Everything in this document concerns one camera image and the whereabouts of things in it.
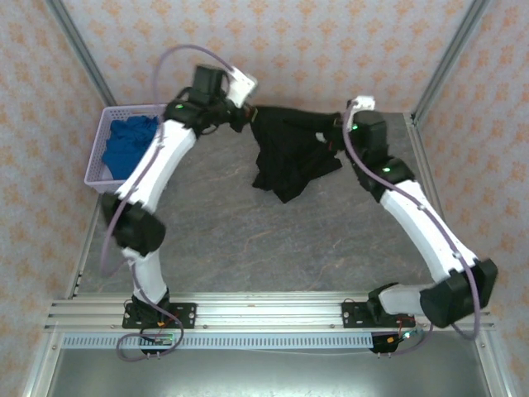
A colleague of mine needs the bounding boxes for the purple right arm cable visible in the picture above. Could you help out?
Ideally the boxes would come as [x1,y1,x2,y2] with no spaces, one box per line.
[342,101,484,361]

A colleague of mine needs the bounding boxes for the black t-shirt with floral print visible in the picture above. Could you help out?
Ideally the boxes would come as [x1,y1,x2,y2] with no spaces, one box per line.
[247,105,352,203]

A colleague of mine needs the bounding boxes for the steel sheet lower panel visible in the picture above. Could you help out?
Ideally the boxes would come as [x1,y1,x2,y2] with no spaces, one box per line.
[45,349,497,397]

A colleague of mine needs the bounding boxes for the grey slotted cable duct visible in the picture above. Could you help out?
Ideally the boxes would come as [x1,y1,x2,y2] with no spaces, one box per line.
[61,332,375,351]

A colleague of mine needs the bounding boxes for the small green circuit board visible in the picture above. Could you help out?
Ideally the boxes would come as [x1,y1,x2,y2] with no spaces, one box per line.
[386,328,422,347]
[140,333,174,347]

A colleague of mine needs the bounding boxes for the lavender plastic basket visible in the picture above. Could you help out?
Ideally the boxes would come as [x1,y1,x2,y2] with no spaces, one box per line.
[83,105,169,195]

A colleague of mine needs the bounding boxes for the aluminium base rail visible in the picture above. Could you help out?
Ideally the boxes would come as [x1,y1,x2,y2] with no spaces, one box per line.
[45,291,497,332]

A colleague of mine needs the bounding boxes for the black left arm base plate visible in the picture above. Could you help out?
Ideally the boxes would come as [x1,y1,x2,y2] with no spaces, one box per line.
[122,303,198,330]

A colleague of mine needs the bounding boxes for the aluminium table side rail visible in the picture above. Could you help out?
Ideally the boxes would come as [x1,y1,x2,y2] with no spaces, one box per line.
[64,194,104,299]
[407,113,472,297]

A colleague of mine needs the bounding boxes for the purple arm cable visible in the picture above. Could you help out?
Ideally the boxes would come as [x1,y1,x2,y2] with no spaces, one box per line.
[101,44,235,363]
[342,101,484,361]

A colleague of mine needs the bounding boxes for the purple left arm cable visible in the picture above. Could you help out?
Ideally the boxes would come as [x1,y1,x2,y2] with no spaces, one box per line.
[101,44,235,363]

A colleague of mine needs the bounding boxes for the aluminium frame post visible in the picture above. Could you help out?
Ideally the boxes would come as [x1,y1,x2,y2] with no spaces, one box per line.
[45,0,119,108]
[411,0,491,125]

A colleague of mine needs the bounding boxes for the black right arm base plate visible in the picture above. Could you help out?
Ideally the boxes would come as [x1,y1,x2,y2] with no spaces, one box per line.
[341,301,418,330]

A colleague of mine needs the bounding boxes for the blue crumpled cloth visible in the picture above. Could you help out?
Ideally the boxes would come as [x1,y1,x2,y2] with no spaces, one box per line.
[102,115,162,183]

